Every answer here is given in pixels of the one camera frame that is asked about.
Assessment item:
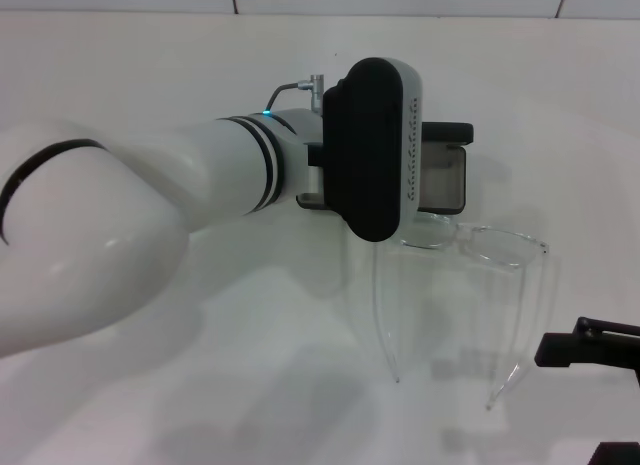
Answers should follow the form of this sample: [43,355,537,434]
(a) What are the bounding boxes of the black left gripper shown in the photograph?
[295,192,329,211]

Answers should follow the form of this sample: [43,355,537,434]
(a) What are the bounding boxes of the clear white glasses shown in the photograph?
[370,210,551,412]

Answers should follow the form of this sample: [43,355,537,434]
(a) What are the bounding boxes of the left gripper cable with plug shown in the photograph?
[263,73,326,117]

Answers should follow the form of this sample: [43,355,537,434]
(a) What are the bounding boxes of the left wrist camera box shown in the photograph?
[305,57,425,245]

